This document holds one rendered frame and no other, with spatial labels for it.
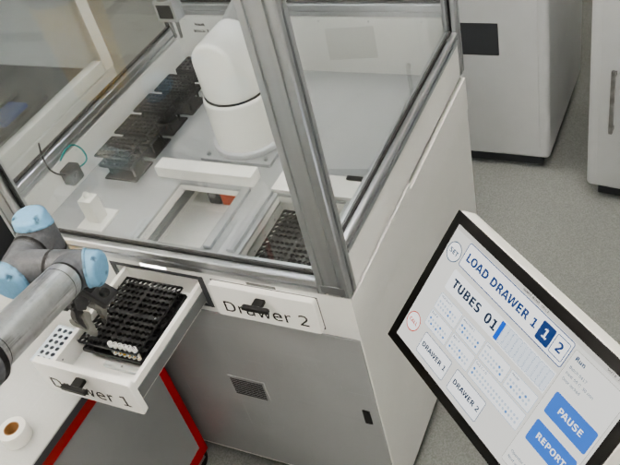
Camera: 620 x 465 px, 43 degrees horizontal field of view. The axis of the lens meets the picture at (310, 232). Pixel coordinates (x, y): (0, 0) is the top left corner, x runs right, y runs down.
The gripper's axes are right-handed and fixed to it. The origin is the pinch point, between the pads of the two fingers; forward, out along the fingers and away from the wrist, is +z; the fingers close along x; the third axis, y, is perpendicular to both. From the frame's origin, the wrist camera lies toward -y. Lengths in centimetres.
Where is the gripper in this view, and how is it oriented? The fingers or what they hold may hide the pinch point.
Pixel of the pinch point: (101, 327)
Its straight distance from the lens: 188.8
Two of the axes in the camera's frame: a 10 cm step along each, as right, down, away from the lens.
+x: -3.9, 6.8, -6.2
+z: 2.0, 7.2, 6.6
